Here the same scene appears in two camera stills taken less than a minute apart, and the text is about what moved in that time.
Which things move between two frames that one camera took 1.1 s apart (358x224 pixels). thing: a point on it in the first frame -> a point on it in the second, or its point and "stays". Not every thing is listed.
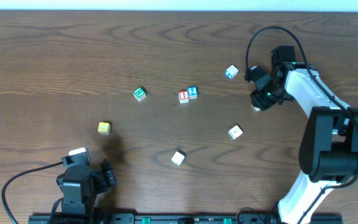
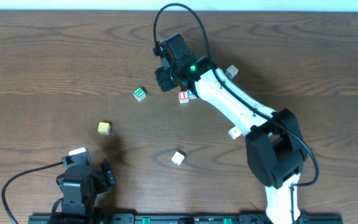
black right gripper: x=265 y=99 -> x=162 y=76
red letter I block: x=183 y=96 stays
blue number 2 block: x=192 y=92 stays
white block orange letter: x=235 y=132 stays
